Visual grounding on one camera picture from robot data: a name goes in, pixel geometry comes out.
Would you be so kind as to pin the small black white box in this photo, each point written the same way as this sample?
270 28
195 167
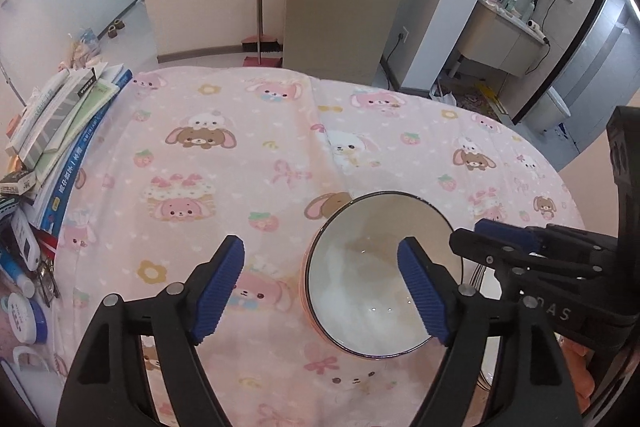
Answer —
17 183

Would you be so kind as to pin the orange stool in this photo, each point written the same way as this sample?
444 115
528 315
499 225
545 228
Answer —
575 357

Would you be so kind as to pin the black door frame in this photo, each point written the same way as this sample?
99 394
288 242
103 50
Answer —
575 47

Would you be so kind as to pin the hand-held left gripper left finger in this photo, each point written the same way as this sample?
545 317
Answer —
220 287

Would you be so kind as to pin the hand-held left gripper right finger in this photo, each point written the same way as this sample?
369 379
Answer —
422 292

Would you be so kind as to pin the white hair dryer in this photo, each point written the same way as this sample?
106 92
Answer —
536 29

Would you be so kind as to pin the blue book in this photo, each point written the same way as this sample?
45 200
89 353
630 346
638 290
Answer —
70 187

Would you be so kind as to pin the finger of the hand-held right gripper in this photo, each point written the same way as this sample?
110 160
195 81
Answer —
480 249
500 229

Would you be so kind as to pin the stack of green papers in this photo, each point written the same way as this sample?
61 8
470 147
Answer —
95 107

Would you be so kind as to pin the beige vanity cabinet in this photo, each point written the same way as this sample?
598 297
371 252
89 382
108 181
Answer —
500 37

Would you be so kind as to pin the pink cartoon printed tablecloth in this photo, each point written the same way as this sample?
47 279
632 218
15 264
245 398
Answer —
225 167

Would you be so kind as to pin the grey striped tissue box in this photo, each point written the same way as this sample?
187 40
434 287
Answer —
55 122

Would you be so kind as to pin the blue and white jar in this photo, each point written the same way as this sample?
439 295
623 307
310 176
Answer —
25 319

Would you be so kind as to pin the white blue tube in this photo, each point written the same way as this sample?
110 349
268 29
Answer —
14 276

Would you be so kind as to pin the colourful plastic bag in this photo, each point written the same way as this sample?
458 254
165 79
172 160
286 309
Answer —
84 49

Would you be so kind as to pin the small white device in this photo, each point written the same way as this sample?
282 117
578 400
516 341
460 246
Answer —
26 242

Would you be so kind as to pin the bunch of keys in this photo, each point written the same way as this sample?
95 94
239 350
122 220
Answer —
47 282

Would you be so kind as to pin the white enamel mug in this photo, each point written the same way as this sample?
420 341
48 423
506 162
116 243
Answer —
22 352

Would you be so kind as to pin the white bowl dark rim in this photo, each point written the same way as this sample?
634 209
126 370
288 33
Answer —
360 287

